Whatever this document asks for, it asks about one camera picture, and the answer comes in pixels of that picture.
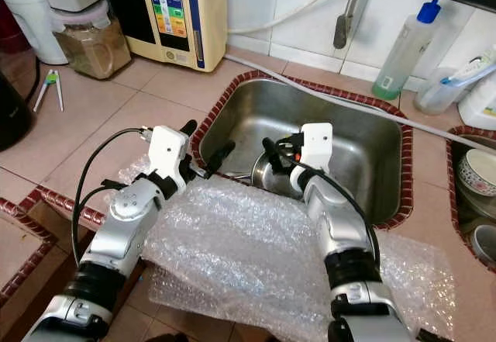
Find glass jar with brown powder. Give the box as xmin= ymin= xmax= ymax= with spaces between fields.
xmin=56 ymin=12 xmax=133 ymax=81

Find beige water ionizer appliance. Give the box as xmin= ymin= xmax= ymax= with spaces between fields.
xmin=101 ymin=0 xmax=227 ymax=73

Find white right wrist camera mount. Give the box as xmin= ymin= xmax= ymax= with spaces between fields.
xmin=289 ymin=123 xmax=332 ymax=195

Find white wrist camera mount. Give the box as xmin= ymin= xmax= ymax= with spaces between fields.
xmin=147 ymin=125 xmax=191 ymax=178
xmin=289 ymin=123 xmax=332 ymax=195

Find grey metal tap spout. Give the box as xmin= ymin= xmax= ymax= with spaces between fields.
xmin=333 ymin=0 xmax=369 ymax=50

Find white hose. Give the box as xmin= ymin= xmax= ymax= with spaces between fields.
xmin=226 ymin=0 xmax=361 ymax=36

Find white detergent bottle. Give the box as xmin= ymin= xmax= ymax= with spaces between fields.
xmin=457 ymin=40 xmax=496 ymax=131

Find small steel sink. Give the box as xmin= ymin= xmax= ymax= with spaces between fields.
xmin=446 ymin=125 xmax=496 ymax=273

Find plain white bowl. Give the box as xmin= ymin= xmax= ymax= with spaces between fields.
xmin=473 ymin=224 xmax=496 ymax=265

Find large stainless steel sink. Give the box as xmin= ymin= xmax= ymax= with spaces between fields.
xmin=199 ymin=78 xmax=413 ymax=225

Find dark red container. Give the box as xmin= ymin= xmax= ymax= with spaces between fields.
xmin=0 ymin=16 xmax=20 ymax=54

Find black pot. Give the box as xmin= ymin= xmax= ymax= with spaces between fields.
xmin=0 ymin=74 xmax=36 ymax=150

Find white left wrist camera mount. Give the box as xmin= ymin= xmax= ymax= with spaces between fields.
xmin=147 ymin=125 xmax=191 ymax=178

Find white green training chopsticks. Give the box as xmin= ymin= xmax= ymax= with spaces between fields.
xmin=33 ymin=69 xmax=64 ymax=112

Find clear bubble wrap sheet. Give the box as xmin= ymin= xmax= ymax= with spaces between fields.
xmin=124 ymin=156 xmax=458 ymax=342

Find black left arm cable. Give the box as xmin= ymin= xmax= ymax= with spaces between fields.
xmin=72 ymin=127 xmax=152 ymax=269

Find white patterned ceramic bowl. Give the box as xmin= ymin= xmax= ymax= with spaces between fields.
xmin=457 ymin=150 xmax=496 ymax=197

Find white jug with green band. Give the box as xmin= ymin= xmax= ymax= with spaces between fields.
xmin=0 ymin=0 xmax=69 ymax=65

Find stainless steel bowl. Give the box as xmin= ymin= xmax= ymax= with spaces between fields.
xmin=250 ymin=152 xmax=303 ymax=199

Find clear bottle with blue cap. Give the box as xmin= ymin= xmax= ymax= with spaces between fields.
xmin=372 ymin=0 xmax=441 ymax=100

